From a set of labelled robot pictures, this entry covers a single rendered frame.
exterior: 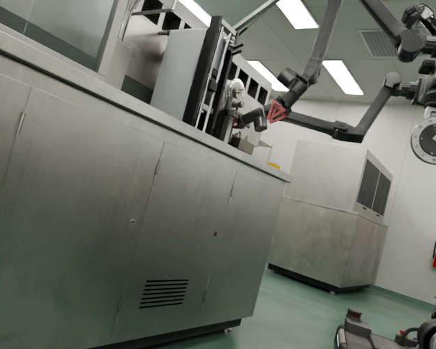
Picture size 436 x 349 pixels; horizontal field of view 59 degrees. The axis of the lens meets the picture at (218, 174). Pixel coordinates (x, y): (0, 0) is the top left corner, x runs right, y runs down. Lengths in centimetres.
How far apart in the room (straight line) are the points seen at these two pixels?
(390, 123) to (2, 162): 602
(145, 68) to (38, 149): 111
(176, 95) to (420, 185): 490
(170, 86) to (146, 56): 25
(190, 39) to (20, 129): 112
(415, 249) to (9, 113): 571
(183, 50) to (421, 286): 502
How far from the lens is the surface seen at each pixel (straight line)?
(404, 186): 632
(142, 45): 209
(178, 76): 192
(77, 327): 134
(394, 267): 624
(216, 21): 181
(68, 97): 113
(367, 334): 199
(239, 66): 274
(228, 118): 204
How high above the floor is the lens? 66
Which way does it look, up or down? 4 degrees up
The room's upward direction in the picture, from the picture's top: 15 degrees clockwise
